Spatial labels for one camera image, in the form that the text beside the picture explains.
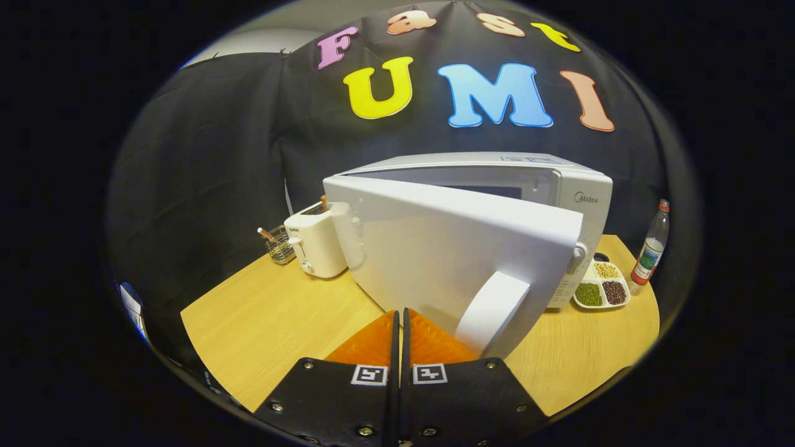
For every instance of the white divided bean dish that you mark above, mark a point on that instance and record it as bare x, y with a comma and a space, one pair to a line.
589, 293

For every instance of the small black cap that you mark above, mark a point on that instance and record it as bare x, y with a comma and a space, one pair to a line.
600, 256

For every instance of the clear bottle with red cap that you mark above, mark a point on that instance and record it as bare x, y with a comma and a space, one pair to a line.
649, 254

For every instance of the white toaster oven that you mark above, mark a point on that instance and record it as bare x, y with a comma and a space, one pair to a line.
435, 248

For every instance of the white bread toaster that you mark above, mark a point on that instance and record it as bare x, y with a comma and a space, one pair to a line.
317, 242

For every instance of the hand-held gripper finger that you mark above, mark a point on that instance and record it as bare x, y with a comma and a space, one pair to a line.
394, 397
406, 397

